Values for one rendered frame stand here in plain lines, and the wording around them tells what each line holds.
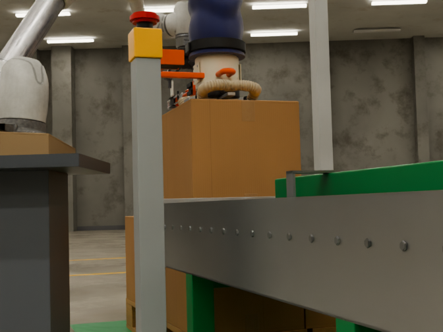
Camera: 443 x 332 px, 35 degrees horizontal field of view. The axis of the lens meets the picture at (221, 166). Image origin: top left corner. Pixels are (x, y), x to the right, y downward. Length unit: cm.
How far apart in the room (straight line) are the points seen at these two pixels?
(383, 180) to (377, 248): 21
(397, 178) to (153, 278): 70
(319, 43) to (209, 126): 371
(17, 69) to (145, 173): 90
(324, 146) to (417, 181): 482
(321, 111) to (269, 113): 347
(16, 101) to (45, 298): 64
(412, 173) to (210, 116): 137
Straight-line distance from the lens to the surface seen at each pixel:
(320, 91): 596
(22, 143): 227
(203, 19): 270
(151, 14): 169
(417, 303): 94
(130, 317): 346
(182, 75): 266
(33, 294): 230
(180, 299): 257
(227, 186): 240
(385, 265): 99
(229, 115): 243
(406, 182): 113
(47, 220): 227
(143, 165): 163
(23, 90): 238
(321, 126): 592
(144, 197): 162
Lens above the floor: 58
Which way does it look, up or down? 3 degrees up
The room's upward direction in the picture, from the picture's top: 2 degrees counter-clockwise
